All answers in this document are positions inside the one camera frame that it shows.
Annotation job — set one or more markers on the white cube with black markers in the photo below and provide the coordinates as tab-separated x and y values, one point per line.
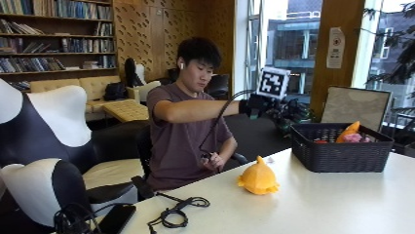
273	83

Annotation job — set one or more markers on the the person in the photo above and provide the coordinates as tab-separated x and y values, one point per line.
182	139

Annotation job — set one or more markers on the yellow soft toy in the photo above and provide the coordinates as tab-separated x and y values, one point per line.
259	178

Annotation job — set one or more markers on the small clear wrapper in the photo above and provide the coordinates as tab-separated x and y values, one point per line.
271	160

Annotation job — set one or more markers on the small red toy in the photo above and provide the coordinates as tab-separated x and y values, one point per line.
321	141

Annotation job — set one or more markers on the black office chair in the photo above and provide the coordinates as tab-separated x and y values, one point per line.
146	152

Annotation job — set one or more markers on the black lounge chair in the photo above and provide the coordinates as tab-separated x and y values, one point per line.
217	86

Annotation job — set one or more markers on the orange soft toy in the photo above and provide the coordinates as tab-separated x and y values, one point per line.
349	131

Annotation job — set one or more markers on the beige framed board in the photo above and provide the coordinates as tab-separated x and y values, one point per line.
356	105

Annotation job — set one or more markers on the pink soft toy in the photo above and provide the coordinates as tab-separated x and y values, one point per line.
356	138

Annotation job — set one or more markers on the black woven basket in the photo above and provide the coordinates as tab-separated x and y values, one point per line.
340	156

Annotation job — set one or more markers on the white paper sign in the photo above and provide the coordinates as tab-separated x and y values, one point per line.
336	48

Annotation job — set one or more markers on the yellow tufted ottoman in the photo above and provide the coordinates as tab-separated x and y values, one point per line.
127	111

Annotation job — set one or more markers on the black smartphone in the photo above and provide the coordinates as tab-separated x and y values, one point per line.
116	218

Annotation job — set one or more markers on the slim black and white chair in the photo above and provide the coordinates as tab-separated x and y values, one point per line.
139	78

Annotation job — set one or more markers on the black backpack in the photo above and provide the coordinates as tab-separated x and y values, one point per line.
115	91

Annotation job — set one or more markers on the beige leather sofa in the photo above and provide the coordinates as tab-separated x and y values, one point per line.
94	87

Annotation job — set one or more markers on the large black and white armchair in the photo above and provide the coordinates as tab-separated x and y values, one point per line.
43	130

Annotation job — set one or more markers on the wooden bookshelf with books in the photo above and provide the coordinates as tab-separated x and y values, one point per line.
56	35

